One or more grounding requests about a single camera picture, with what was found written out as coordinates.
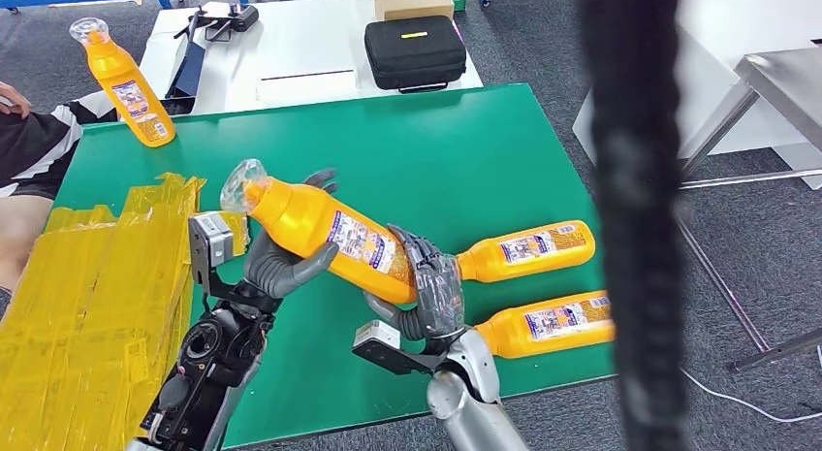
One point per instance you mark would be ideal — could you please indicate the person's hand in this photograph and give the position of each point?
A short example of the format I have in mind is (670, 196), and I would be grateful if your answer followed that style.
(14, 101)

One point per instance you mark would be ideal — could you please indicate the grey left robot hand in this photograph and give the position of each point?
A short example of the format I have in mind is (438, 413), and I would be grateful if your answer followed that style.
(276, 271)

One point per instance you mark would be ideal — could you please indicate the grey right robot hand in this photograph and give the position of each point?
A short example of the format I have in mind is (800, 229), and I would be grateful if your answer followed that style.
(440, 294)

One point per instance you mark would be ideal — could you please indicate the orange bottle clear cap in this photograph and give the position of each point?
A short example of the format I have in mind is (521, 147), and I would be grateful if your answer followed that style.
(565, 342)
(115, 69)
(571, 258)
(295, 217)

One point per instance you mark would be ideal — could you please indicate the person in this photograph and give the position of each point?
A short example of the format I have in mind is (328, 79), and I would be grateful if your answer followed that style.
(38, 146)

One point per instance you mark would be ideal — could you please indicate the green table mat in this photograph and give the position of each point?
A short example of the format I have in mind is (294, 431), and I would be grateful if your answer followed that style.
(449, 152)

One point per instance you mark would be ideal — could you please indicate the navy blue bar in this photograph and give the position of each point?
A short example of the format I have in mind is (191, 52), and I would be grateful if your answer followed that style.
(189, 69)

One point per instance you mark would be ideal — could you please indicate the yellow tape patch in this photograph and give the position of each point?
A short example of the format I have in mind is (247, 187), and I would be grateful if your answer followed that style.
(83, 307)

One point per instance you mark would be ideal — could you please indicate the white table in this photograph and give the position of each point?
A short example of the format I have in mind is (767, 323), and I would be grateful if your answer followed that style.
(295, 37)

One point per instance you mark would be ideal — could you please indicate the black carrying case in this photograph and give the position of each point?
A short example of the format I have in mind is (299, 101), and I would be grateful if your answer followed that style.
(414, 56)

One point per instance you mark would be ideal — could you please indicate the cardboard box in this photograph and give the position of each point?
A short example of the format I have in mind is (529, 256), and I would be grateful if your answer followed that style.
(414, 1)

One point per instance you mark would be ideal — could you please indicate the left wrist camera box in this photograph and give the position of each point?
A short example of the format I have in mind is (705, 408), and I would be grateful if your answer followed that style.
(212, 242)

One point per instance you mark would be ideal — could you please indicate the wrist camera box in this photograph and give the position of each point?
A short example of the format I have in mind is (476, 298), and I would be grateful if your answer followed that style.
(379, 339)
(212, 242)

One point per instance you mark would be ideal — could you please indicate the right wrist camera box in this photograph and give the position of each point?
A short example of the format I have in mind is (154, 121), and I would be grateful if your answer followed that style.
(379, 339)

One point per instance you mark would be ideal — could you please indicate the steel table frame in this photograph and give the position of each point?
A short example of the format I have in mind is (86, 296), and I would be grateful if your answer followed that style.
(783, 75)

